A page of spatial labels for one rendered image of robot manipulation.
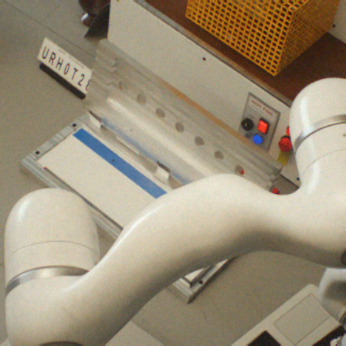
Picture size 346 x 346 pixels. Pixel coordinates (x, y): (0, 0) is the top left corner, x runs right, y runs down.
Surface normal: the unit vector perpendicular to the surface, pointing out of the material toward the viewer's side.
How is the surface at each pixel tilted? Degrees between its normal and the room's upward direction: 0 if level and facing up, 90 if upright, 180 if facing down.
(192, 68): 90
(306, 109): 54
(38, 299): 30
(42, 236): 11
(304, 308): 0
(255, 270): 0
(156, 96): 78
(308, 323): 0
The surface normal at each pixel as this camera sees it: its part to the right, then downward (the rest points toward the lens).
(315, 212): -0.45, -0.42
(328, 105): -0.24, -0.55
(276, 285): 0.12, -0.61
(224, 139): -0.61, 0.42
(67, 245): 0.40, -0.56
